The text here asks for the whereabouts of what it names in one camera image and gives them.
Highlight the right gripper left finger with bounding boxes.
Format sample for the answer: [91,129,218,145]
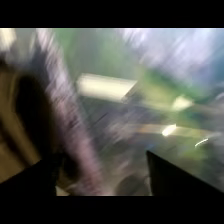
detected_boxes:
[0,155,58,197]

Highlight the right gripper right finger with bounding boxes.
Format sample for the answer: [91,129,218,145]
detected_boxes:
[146,150,224,197]

